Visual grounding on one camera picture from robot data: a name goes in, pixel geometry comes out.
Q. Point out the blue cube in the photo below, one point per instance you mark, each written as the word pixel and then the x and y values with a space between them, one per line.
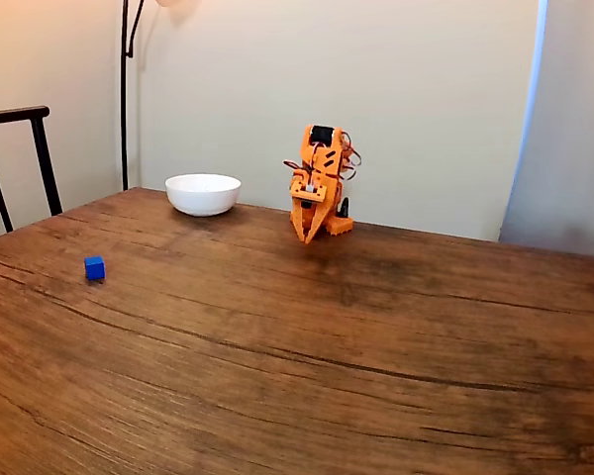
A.
pixel 94 267

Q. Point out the white bowl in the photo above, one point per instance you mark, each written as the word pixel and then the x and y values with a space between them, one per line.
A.
pixel 203 195

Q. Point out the black floor lamp pole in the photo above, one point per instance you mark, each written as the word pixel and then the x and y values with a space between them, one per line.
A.
pixel 124 99

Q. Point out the light grey curtain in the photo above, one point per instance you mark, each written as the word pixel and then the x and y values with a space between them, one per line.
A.
pixel 569 123

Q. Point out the dark wooden chair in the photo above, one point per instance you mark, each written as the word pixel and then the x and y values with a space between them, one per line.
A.
pixel 39 148

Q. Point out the small gripper camera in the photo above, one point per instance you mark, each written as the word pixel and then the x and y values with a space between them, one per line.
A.
pixel 309 190

